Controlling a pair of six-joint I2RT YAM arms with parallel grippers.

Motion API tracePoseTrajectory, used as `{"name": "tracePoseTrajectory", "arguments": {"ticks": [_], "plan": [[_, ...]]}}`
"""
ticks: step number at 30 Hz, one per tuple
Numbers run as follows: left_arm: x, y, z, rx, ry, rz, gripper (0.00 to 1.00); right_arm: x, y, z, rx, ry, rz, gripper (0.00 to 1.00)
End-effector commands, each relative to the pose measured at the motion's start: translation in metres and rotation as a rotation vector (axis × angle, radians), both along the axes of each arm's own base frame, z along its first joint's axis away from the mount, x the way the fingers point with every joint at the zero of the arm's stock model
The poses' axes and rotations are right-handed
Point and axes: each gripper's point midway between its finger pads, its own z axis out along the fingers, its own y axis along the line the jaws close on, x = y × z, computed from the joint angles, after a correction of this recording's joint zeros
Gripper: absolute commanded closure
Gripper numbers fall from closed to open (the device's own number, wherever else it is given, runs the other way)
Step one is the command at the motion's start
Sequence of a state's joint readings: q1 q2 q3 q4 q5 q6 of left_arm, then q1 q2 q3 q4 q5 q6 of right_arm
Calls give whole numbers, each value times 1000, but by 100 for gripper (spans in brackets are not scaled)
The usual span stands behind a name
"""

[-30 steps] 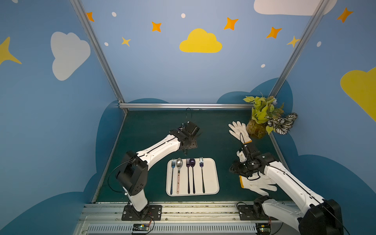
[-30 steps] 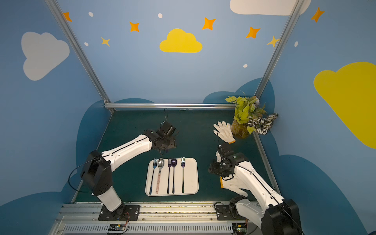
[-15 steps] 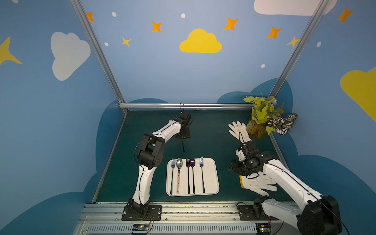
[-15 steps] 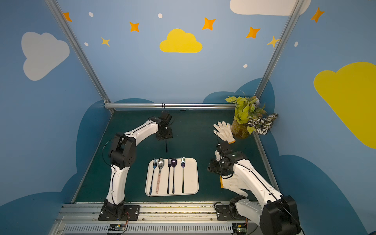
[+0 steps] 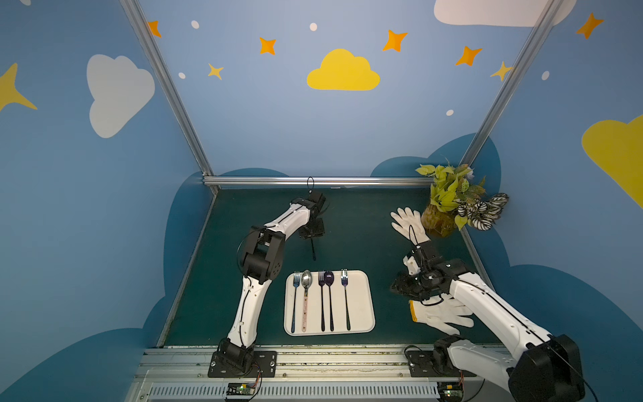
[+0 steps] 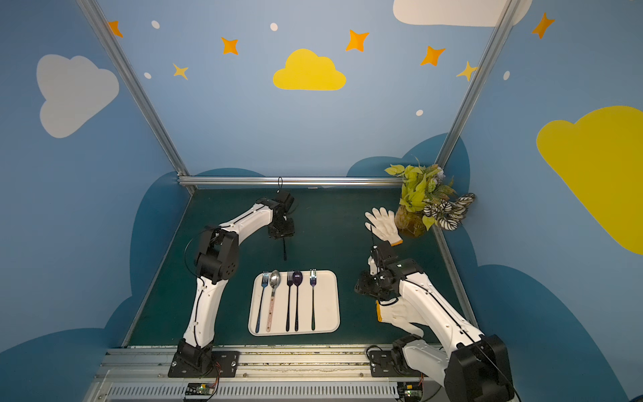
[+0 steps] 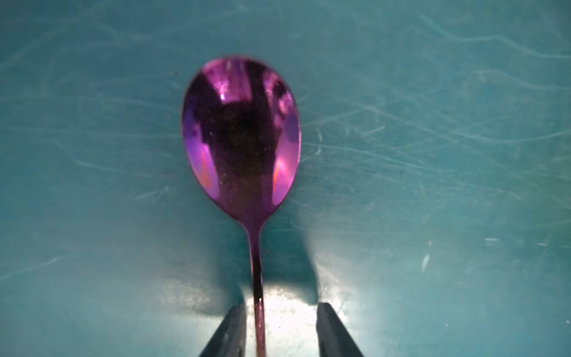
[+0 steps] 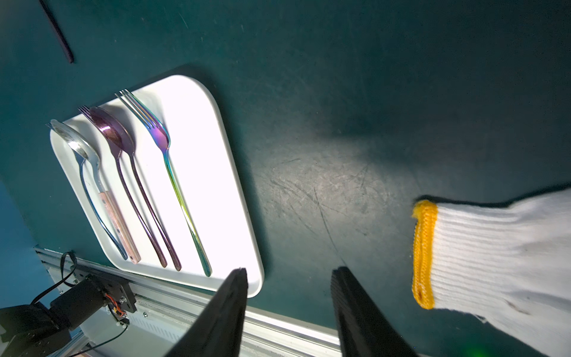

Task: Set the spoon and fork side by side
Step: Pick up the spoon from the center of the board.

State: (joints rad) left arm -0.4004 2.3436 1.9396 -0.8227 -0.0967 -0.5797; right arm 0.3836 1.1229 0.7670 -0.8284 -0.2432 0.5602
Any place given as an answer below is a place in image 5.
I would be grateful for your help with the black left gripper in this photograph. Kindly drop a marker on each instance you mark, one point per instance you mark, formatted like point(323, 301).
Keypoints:
point(311, 229)

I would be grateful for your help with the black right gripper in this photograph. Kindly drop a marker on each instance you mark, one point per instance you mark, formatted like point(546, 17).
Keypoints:
point(407, 286)

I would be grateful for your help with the blue fork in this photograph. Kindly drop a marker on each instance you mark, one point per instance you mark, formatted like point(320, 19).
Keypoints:
point(296, 284)

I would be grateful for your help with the silver spoon pink handle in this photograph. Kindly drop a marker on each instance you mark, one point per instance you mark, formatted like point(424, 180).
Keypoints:
point(306, 281)

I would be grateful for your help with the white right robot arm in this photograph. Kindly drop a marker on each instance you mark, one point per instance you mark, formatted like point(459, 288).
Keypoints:
point(538, 366)

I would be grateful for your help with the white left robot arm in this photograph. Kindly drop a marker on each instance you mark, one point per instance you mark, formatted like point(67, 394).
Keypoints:
point(260, 264)

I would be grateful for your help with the white glove near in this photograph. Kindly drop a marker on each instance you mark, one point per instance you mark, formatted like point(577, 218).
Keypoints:
point(441, 312)

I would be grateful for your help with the white glove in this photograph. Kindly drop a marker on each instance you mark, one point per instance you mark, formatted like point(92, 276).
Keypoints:
point(407, 222)
point(441, 312)

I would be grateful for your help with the white glove far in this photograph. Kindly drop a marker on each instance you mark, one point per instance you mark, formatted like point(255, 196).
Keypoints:
point(407, 222)

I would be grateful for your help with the zebra striped cloth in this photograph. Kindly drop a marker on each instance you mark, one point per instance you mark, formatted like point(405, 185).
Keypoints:
point(481, 215)

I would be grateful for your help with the white tray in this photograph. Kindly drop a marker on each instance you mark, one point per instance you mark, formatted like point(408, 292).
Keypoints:
point(359, 301)

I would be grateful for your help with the green potted plant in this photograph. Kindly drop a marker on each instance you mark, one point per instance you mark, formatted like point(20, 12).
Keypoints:
point(452, 192)

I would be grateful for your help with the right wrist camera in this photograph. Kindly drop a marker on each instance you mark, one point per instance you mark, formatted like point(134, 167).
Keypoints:
point(423, 257)

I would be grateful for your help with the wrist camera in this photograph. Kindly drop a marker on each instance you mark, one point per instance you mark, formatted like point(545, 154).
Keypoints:
point(314, 203)
point(423, 257)

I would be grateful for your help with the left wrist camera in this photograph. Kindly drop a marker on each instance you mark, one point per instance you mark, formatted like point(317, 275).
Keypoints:
point(314, 203)

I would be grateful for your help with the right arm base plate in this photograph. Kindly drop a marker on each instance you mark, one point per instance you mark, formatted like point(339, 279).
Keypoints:
point(422, 364)

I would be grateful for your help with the horizontal aluminium frame rail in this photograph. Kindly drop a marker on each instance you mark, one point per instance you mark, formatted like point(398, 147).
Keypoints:
point(317, 182)

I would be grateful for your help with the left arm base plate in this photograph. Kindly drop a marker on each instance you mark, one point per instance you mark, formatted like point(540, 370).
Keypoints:
point(262, 362)

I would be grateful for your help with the right aluminium frame post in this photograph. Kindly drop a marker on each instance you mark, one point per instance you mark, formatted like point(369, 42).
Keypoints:
point(526, 56)

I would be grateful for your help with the aluminium frame post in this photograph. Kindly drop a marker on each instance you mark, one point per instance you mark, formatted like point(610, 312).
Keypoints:
point(526, 56)
point(136, 18)

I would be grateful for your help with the front aluminium rail base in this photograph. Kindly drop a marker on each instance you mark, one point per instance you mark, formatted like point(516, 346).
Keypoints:
point(300, 373)

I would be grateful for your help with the left aluminium frame post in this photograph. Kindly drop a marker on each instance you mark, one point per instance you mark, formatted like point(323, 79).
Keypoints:
point(136, 18)

